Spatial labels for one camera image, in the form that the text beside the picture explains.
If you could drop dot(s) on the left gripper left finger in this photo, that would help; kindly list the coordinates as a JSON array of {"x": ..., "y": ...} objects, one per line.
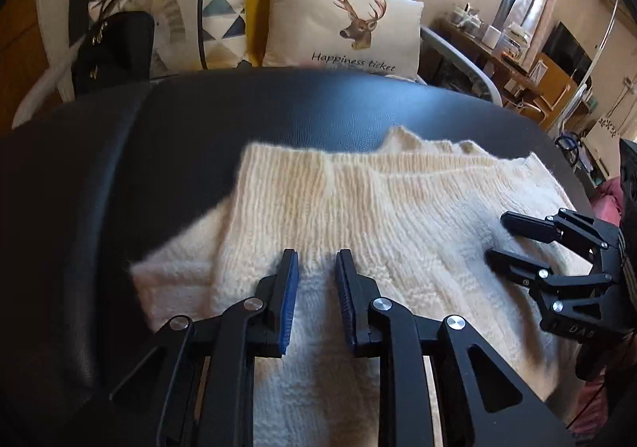
[{"x": 195, "y": 387}]

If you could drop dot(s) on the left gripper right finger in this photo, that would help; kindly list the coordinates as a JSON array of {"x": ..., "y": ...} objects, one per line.
[{"x": 439, "y": 380}]

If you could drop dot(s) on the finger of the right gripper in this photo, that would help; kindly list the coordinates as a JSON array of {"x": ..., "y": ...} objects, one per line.
[
  {"x": 528, "y": 227},
  {"x": 517, "y": 269}
]

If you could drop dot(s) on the cream knitted sweater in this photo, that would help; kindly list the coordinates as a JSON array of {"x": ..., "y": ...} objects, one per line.
[{"x": 418, "y": 217}]

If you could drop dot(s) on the wooden folding chair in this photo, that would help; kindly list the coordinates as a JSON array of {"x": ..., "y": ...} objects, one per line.
[{"x": 556, "y": 89}]

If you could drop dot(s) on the pink bed quilt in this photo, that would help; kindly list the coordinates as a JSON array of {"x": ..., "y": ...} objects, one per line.
[{"x": 608, "y": 201}]

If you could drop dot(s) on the blue toy ride-on car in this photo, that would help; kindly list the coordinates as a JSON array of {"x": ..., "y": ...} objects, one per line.
[{"x": 569, "y": 144}]

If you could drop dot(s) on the wooden side table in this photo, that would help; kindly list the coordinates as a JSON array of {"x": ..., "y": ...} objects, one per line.
[{"x": 513, "y": 85}]

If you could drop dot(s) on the black television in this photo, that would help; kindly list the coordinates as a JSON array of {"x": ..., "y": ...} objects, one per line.
[{"x": 566, "y": 52}]

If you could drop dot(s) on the white mug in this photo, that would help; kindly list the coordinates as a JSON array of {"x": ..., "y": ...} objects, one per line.
[{"x": 491, "y": 37}]

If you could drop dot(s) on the blue yellow grey sofa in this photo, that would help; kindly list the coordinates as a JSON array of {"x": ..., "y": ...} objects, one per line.
[{"x": 259, "y": 3}]

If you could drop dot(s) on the deer print cushion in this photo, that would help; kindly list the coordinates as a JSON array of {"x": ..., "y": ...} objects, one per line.
[{"x": 378, "y": 36}]

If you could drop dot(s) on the black handbag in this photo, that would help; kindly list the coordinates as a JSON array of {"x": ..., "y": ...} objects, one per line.
[{"x": 116, "y": 51}]

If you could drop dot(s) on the triangle pattern cushion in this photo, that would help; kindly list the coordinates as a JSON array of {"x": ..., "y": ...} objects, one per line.
[{"x": 189, "y": 35}]

